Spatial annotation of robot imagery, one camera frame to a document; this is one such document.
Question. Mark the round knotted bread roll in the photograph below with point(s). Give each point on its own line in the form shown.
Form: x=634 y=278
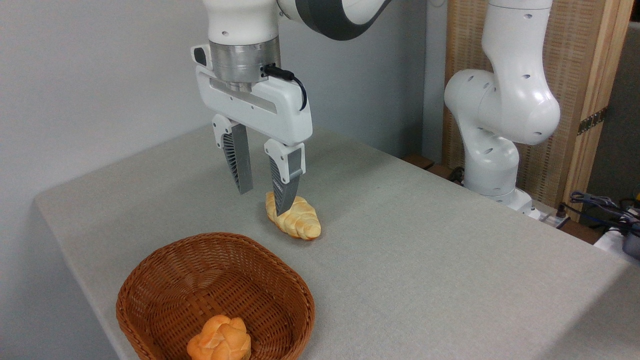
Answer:
x=220 y=340

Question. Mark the brown wooden base board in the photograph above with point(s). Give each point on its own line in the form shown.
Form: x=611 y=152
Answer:
x=425 y=162

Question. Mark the grey tablecloth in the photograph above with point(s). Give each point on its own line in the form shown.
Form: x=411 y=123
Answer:
x=425 y=260

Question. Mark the brown wicker basket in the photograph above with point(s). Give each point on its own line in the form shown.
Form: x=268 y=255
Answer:
x=200 y=280

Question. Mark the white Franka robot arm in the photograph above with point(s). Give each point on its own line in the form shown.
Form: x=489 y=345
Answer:
x=515 y=100

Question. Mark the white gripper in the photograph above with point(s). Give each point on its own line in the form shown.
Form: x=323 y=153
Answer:
x=260 y=107

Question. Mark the white power strip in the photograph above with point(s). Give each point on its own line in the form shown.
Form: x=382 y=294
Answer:
x=552 y=219

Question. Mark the dark metal screen hinge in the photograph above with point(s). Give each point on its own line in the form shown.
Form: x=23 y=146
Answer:
x=592 y=121

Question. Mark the long braided bread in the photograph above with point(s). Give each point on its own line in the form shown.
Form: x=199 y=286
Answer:
x=300 y=222

